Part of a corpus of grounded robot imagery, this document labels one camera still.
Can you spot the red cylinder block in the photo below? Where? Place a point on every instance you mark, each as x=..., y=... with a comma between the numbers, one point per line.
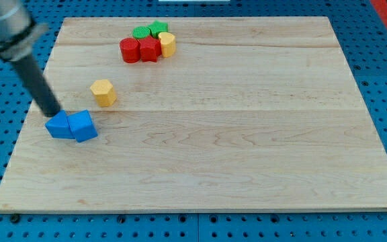
x=130, y=50

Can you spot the green cylinder block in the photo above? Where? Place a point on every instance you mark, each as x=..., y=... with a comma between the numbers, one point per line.
x=141, y=32

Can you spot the wooden board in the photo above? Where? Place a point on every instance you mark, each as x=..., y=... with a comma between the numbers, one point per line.
x=250, y=115

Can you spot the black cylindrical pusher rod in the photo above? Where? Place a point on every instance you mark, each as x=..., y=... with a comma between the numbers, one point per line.
x=34, y=81

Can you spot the blue cube block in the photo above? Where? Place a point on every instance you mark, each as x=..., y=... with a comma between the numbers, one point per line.
x=82, y=126

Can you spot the red star block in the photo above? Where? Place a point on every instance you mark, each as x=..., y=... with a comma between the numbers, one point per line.
x=150, y=49

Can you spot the yellow half-round block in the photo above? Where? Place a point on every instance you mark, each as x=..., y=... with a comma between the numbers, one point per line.
x=168, y=44

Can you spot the blue triangle block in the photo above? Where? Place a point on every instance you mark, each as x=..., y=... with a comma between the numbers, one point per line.
x=58, y=126

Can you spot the green star block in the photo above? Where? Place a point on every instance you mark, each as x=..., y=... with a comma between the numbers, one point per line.
x=157, y=27

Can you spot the yellow hexagon block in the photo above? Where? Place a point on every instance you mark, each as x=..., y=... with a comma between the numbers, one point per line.
x=103, y=92

